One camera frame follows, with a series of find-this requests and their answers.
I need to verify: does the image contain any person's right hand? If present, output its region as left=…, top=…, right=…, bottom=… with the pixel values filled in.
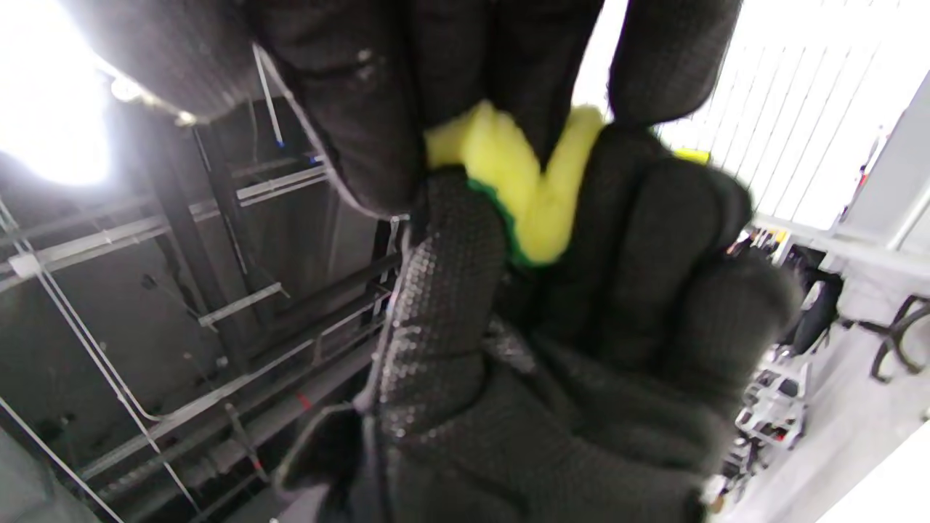
left=73, top=0, right=743, bottom=220

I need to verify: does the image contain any person's left hand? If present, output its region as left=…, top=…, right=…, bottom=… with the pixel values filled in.
left=276, top=123, right=804, bottom=523

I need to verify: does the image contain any yellow green sponge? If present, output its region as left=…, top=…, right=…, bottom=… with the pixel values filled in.
left=425, top=100, right=607, bottom=266

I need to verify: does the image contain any bright ceiling lamp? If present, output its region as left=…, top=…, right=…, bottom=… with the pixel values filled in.
left=0, top=0, right=113, bottom=186

